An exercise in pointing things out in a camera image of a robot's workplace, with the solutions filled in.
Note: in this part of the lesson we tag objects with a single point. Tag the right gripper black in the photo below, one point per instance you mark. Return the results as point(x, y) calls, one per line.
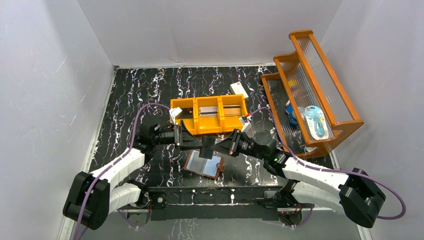
point(230, 145)

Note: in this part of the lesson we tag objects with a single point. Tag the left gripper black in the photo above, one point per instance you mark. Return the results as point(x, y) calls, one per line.
point(178, 136)

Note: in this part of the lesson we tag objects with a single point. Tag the black credit card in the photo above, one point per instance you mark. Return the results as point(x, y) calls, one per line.
point(206, 150)

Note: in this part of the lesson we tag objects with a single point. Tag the brown leather card holder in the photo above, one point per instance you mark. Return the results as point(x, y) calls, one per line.
point(209, 168)

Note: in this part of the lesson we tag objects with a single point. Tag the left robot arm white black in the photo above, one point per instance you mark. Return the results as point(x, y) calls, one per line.
point(112, 174)

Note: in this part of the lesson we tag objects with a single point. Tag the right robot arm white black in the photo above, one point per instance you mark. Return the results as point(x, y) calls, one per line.
point(284, 164)

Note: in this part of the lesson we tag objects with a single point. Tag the silver card in middle bin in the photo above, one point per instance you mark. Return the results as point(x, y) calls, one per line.
point(208, 111)

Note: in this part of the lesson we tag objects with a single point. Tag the card in right bin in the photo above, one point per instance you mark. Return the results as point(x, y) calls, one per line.
point(232, 110)

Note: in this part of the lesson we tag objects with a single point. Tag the middle orange bin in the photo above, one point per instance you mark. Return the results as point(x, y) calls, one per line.
point(208, 125)

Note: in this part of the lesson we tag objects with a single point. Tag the orange bin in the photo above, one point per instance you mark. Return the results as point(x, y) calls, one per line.
point(208, 125)
point(231, 123)
point(188, 113)

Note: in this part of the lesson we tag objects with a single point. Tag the left orange bin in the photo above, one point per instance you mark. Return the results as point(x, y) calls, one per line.
point(188, 113)

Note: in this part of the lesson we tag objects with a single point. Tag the right orange bin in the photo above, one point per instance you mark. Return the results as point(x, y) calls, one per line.
point(231, 123)

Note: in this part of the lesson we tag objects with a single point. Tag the white small box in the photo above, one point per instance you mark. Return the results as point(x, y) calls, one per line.
point(237, 89)

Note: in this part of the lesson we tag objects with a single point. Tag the orange wooden shelf rack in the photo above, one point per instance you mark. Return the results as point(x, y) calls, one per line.
point(305, 78)

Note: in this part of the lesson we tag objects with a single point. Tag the blue packaged item on shelf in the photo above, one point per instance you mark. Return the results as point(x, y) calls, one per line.
point(316, 122)

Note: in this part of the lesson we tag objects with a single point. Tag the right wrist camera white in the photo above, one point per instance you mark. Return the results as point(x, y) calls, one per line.
point(246, 122)

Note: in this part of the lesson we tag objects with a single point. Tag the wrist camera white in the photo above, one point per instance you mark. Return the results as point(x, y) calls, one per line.
point(246, 122)
point(174, 113)

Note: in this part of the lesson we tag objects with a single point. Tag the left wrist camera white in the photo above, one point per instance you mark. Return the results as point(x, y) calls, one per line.
point(174, 113)

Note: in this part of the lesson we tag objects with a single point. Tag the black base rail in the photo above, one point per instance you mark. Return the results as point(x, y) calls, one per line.
point(241, 202)

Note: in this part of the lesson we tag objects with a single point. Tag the aluminium frame rail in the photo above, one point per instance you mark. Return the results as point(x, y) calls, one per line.
point(102, 201)

